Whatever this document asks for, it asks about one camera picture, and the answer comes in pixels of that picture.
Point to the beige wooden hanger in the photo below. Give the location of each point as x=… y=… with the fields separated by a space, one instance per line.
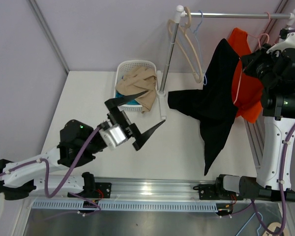
x=189 y=51

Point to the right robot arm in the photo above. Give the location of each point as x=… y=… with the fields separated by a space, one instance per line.
x=275 y=69

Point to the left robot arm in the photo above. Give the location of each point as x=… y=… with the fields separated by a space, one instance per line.
x=50 y=173

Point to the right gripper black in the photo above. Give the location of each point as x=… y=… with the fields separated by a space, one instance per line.
x=249 y=62

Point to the blue wire hanger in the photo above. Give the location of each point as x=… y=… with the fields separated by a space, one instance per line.
x=195 y=33

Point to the white perforated plastic basket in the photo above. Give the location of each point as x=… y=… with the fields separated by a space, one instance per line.
x=125 y=67

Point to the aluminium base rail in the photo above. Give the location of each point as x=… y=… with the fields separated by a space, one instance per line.
x=132 y=188

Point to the wooden hanger on floor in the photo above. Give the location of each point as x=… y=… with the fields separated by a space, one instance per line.
x=275 y=226

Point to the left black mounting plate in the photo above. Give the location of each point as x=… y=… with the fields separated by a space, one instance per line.
x=100 y=190

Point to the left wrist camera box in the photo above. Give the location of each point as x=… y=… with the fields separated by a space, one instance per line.
x=112 y=135

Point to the orange t shirt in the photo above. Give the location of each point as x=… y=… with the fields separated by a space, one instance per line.
x=246 y=90

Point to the beige t shirt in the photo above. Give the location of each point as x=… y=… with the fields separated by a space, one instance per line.
x=137 y=80

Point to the black t shirt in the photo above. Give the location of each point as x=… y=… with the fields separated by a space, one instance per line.
x=212 y=105

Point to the black mounting plate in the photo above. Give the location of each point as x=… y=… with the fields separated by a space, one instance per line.
x=100 y=190
x=213 y=192

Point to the white slotted cable duct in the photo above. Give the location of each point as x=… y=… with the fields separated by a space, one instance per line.
x=126 y=206

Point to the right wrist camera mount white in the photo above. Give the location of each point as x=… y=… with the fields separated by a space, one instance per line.
x=286 y=40

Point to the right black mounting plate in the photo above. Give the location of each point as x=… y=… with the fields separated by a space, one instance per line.
x=213 y=192

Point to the teal t shirt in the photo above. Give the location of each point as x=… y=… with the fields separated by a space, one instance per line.
x=132 y=102

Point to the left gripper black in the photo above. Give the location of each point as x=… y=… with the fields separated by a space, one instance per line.
x=116 y=117

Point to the metal clothes rack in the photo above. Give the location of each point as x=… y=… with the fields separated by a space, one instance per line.
x=179 y=13

